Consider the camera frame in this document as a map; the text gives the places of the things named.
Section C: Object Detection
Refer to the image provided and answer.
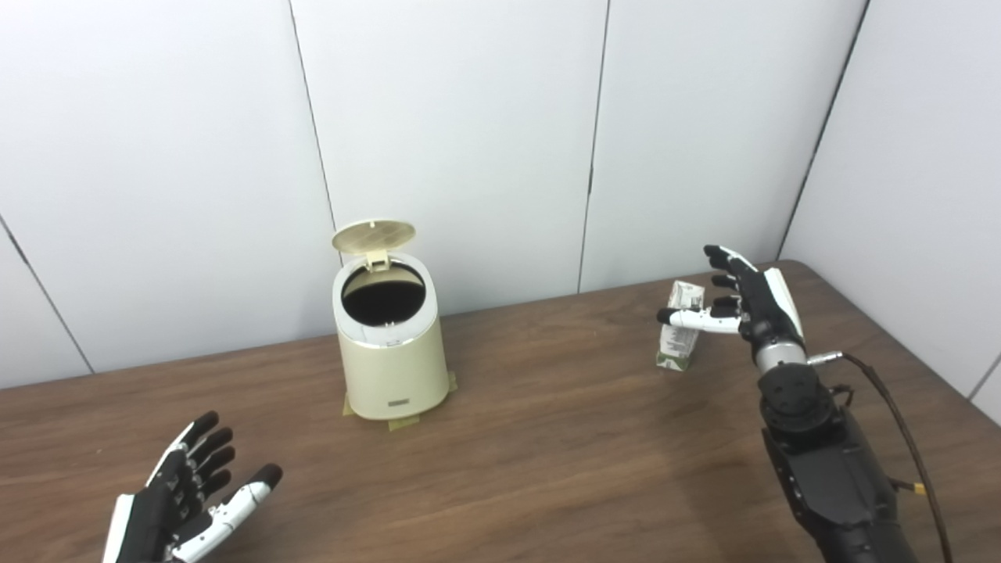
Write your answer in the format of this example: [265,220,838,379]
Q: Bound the cream-colored lidded bin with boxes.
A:
[331,219,451,421]

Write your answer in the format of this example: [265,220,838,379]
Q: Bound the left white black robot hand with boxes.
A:
[102,411,284,563]

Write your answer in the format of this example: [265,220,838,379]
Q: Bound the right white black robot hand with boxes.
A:
[657,245,806,368]

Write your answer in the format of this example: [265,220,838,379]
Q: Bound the white green milk carton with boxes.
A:
[655,281,705,372]

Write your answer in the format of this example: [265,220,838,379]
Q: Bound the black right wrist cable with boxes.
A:
[809,352,955,563]

